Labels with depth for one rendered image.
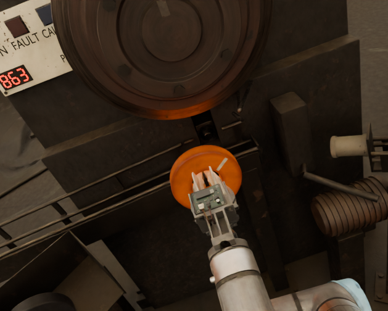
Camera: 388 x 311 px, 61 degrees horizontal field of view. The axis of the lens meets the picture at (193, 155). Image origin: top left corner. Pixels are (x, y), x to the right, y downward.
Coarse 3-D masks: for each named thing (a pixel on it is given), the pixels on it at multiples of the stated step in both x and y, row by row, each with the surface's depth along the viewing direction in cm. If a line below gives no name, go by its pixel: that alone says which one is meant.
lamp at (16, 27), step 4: (12, 20) 77; (16, 20) 77; (20, 20) 77; (8, 24) 77; (12, 24) 78; (16, 24) 78; (20, 24) 78; (12, 28) 78; (16, 28) 78; (20, 28) 78; (24, 28) 78; (12, 32) 78; (16, 32) 79; (20, 32) 79; (24, 32) 79
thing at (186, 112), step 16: (64, 0) 65; (272, 0) 71; (64, 16) 67; (272, 16) 73; (64, 32) 69; (64, 48) 70; (256, 48) 77; (80, 64) 73; (256, 64) 79; (96, 80) 75; (240, 80) 81; (112, 96) 78; (224, 96) 82; (128, 112) 81; (144, 112) 81; (160, 112) 82; (176, 112) 83; (192, 112) 83
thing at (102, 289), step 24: (72, 240) 91; (48, 264) 88; (72, 264) 93; (96, 264) 92; (0, 288) 81; (24, 288) 85; (48, 288) 90; (72, 288) 89; (96, 288) 86; (120, 288) 82
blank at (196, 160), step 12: (180, 156) 69; (192, 156) 66; (204, 156) 67; (216, 156) 67; (228, 156) 68; (180, 168) 67; (192, 168) 68; (204, 168) 68; (216, 168) 69; (228, 168) 69; (240, 168) 70; (180, 180) 69; (228, 180) 71; (240, 180) 71; (180, 192) 70; (192, 192) 71
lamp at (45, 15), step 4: (40, 8) 77; (44, 8) 77; (48, 8) 77; (40, 12) 77; (44, 12) 77; (48, 12) 77; (40, 16) 78; (44, 16) 78; (48, 16) 78; (44, 20) 78; (48, 20) 78; (44, 24) 79
